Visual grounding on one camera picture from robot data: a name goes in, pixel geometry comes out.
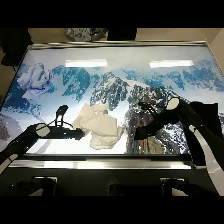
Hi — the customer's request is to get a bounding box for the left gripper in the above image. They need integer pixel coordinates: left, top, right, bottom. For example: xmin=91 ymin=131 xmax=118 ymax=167
xmin=64 ymin=128 xmax=86 ymax=141

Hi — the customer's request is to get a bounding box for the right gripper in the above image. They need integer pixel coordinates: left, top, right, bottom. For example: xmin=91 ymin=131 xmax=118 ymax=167
xmin=133 ymin=121 xmax=160 ymax=141

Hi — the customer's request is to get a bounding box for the cream shirt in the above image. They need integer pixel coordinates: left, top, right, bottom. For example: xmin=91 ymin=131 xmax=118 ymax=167
xmin=71 ymin=103 xmax=125 ymax=150

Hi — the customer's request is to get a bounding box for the white and blue garment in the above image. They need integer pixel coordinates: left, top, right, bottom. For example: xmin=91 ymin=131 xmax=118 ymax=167
xmin=16 ymin=63 xmax=53 ymax=98

